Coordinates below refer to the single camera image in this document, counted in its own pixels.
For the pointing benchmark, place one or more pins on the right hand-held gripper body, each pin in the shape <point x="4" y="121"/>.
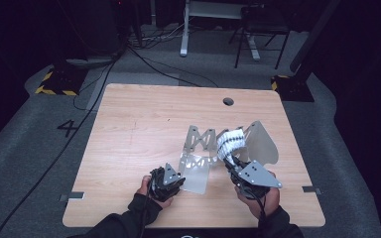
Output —
<point x="256" y="178"/>

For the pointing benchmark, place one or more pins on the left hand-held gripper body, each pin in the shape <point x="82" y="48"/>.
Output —
<point x="165" y="183"/>

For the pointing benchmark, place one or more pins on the white black-striped cloth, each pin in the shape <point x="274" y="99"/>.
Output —
<point x="229" y="142"/>

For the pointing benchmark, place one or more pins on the extendable metal bookend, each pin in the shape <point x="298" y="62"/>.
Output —
<point x="261" y="145"/>

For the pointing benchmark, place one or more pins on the person's left hand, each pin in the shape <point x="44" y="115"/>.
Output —
<point x="144" y="189"/>

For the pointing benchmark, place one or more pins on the person's right hand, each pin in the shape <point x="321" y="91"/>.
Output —
<point x="264" y="205"/>

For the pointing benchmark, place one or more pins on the black yellow-striped stand base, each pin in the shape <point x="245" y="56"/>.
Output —
<point x="63" y="81"/>
<point x="294" y="89"/>

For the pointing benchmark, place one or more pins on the black chair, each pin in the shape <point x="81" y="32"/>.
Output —
<point x="264" y="23"/>

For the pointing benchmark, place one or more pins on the dark slanted stand pole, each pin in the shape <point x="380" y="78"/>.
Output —
<point x="314" y="36"/>

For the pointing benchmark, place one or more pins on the dark equipment cabinet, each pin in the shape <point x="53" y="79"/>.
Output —
<point x="92" y="26"/>

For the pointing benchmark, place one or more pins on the grey table bracket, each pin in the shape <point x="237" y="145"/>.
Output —
<point x="71" y="196"/>
<point x="312" y="189"/>

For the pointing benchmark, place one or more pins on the white desk frame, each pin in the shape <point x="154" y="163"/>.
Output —
<point x="185" y="33"/>

